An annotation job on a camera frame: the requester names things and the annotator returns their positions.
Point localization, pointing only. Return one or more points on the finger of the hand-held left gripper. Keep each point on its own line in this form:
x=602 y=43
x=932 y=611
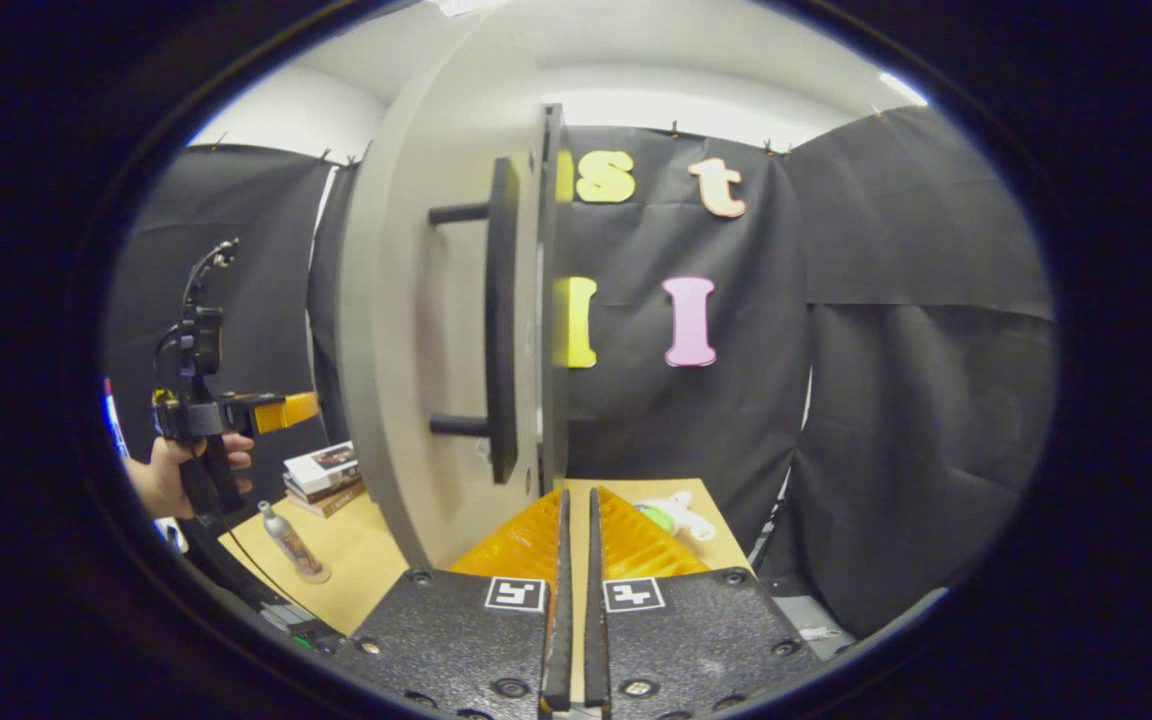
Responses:
x=286 y=410

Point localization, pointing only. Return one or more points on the round brown coaster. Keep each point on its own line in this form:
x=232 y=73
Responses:
x=318 y=577

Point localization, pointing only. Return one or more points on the grey cabinet door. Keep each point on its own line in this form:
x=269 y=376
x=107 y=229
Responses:
x=396 y=330

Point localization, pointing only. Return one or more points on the silver bottle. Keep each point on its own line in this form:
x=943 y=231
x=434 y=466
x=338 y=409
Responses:
x=286 y=540

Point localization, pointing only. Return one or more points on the brown book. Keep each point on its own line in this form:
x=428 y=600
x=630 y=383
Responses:
x=331 y=500

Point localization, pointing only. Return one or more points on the black backdrop cloth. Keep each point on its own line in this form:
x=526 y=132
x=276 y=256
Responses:
x=836 y=350

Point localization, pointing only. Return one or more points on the green plush toy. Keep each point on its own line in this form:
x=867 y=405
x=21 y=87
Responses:
x=676 y=515

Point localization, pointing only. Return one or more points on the long ceiling light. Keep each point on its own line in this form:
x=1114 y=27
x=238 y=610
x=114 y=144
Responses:
x=901 y=90

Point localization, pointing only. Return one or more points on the white book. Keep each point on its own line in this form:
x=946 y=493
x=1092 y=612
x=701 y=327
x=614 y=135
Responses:
x=321 y=465

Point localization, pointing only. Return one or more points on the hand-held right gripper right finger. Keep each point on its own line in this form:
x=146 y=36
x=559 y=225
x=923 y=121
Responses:
x=594 y=600

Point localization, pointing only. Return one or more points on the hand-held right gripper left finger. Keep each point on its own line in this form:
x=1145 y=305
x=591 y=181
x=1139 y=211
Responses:
x=561 y=600

